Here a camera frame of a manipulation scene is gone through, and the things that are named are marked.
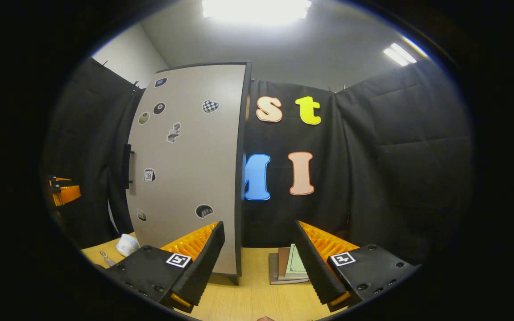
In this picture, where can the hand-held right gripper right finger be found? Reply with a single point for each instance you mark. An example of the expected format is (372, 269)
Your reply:
(315, 272)

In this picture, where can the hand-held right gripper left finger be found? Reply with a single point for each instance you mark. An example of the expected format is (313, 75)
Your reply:
(204, 265)

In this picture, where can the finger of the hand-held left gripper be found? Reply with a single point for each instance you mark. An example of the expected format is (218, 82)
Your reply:
(60, 180)
(67, 195)

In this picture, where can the grey cabinet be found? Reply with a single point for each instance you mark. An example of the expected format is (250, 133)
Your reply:
(240, 223)

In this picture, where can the clear plastic bottle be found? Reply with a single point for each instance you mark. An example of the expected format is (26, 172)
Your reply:
(106, 258)

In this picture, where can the grey cabinet door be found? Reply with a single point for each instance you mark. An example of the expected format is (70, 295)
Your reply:
(190, 160)

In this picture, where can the brown book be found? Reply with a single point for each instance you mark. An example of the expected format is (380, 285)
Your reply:
(283, 263)

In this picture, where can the white crumpled cloth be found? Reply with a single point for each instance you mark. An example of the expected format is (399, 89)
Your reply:
(127, 245)

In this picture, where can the black backdrop cloth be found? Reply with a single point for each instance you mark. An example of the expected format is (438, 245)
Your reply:
(395, 169)

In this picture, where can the small ceiling light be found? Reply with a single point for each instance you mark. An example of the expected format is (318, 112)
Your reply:
(400, 54)

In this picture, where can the large ceiling light panel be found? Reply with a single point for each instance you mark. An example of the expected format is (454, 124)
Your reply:
(257, 11)

